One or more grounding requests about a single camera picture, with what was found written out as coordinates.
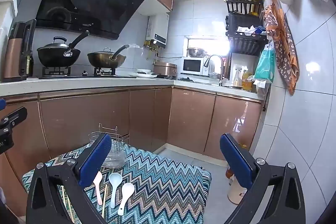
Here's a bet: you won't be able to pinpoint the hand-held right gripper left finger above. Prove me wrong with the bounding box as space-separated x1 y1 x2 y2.
26 133 112 224

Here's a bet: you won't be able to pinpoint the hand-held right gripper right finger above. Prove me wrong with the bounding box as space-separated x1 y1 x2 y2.
220 133 307 224

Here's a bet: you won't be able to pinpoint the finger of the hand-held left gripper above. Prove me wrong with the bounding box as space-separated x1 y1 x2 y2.
0 107 28 133

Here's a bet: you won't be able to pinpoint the clear ribbed utensil holder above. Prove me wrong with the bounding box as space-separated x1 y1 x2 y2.
102 138 127 169

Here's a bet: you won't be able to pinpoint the wooden chopstick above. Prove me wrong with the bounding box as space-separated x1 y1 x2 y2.
102 184 108 214
62 185 74 222

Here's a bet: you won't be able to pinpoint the light blue spoon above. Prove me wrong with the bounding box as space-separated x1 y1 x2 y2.
109 173 122 209

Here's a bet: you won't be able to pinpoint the white spoon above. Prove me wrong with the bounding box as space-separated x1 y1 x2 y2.
117 182 135 216

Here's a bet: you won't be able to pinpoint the copper base cabinets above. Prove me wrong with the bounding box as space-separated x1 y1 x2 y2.
0 85 264 217

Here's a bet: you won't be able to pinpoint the dark glass bottle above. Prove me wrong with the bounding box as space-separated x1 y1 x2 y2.
26 53 34 77

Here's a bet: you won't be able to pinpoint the copper electric kettle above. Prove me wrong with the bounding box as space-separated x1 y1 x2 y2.
3 19 37 83

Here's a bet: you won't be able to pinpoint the zigzag patterned cloth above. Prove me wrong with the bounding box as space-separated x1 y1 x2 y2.
22 143 212 224

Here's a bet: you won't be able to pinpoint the black wok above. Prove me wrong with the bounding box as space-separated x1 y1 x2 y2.
37 30 90 67

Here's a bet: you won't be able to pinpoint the black gas stove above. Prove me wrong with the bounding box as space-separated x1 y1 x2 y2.
39 66 137 80

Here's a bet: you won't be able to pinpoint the white plastic bag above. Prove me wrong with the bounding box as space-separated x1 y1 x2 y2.
253 79 271 95

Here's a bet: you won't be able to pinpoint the yellow oil bottle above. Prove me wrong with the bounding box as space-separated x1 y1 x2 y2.
241 70 254 91

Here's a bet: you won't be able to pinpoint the white appliance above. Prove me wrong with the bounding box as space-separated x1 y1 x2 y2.
0 0 19 81

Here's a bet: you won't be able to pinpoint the dark wok lid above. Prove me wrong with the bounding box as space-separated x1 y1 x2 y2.
38 36 70 51

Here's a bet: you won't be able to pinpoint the clear spray bottle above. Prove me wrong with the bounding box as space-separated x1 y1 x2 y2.
232 67 243 87

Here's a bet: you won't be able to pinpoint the steel faucet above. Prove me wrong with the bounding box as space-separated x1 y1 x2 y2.
204 54 225 86

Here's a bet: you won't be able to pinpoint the white plates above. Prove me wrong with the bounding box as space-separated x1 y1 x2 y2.
129 70 158 79

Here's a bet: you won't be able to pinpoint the teal plastic bag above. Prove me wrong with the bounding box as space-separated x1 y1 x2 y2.
254 43 276 83

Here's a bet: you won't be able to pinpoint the white microwave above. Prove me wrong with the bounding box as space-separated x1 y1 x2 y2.
181 57 208 76

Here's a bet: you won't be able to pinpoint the glass wok lid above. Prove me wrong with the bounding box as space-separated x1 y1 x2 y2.
89 47 119 56

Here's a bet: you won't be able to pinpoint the copper rice cooker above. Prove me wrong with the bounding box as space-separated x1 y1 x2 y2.
154 61 178 76

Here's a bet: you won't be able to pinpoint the metal bowl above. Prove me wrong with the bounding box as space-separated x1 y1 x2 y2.
187 48 208 58

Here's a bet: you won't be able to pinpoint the brown floral apron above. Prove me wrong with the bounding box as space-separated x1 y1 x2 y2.
264 0 300 95

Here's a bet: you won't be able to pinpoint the window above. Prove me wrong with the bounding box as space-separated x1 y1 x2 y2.
187 38 230 57

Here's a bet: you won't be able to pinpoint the black dish rack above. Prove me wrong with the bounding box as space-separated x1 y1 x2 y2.
225 0 269 57

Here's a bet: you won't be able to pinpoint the white water heater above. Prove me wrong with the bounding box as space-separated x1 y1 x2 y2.
146 13 169 49

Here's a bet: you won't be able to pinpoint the metal wire rack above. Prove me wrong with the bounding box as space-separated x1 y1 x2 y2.
88 123 131 146

